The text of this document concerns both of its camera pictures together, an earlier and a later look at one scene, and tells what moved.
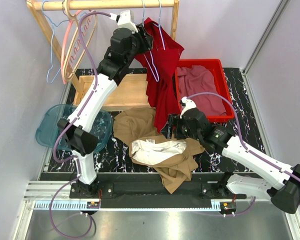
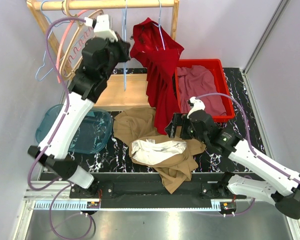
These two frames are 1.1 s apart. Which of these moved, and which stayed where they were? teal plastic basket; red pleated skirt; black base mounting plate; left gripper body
Moved: left gripper body
Stayed: teal plastic basket; black base mounting plate; red pleated skirt
